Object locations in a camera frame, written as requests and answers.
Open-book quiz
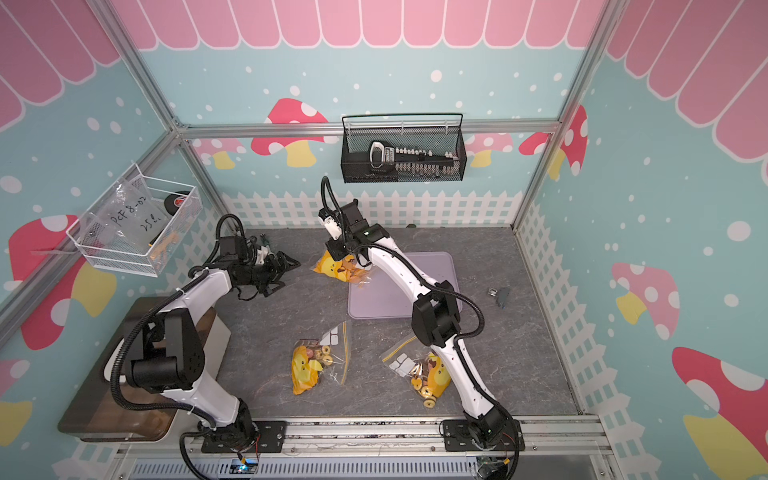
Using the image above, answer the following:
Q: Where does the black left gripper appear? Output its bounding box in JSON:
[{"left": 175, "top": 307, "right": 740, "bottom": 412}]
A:
[{"left": 237, "top": 250, "right": 300, "bottom": 297}]

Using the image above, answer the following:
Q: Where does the ziploc bag of orange cookies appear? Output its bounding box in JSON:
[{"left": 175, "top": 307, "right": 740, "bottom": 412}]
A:
[{"left": 312, "top": 251, "right": 371, "bottom": 285}]

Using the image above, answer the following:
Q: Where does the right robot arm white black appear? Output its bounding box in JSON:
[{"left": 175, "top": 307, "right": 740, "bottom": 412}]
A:
[{"left": 322, "top": 217, "right": 522, "bottom": 450}]

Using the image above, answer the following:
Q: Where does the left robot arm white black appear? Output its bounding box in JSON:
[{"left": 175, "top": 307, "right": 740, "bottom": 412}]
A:
[{"left": 109, "top": 214, "right": 300, "bottom": 450}]

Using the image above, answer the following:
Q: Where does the ziploc bag near right arm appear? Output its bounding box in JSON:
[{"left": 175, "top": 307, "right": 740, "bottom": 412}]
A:
[{"left": 380, "top": 335, "right": 451, "bottom": 403}]

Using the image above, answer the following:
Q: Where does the ziploc bag of mixed cookies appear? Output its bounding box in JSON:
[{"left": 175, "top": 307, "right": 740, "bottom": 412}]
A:
[{"left": 291, "top": 321, "right": 351, "bottom": 396}]

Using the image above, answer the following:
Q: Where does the lavender plastic tray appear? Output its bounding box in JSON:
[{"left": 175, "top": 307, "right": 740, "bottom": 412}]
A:
[{"left": 347, "top": 250, "right": 462, "bottom": 321}]

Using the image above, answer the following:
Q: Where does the socket set in basket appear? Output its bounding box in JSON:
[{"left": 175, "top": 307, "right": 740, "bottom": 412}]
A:
[{"left": 341, "top": 140, "right": 466, "bottom": 183}]

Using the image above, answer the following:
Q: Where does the black tape roll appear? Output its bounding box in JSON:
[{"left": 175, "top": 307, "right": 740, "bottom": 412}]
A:
[{"left": 163, "top": 190, "right": 197, "bottom": 217}]

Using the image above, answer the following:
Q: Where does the black wire wall basket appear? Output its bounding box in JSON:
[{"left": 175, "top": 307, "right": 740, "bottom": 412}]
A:
[{"left": 340, "top": 113, "right": 467, "bottom": 183}]

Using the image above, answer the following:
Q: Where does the white wire wall basket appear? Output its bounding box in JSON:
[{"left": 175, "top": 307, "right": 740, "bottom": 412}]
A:
[{"left": 66, "top": 164, "right": 203, "bottom": 278}]

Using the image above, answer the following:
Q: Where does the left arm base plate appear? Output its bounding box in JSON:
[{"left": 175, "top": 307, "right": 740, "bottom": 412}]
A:
[{"left": 201, "top": 421, "right": 288, "bottom": 454}]

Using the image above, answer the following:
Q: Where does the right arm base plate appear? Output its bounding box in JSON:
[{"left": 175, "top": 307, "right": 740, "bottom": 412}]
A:
[{"left": 439, "top": 419, "right": 525, "bottom": 453}]

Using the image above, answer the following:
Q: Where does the brown wooden case white handle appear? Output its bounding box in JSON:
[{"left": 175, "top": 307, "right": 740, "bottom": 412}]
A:
[{"left": 56, "top": 295, "right": 232, "bottom": 444}]

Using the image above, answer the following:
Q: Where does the aluminium front rail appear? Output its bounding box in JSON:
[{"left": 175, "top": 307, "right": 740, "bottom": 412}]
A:
[{"left": 113, "top": 415, "right": 619, "bottom": 480}]

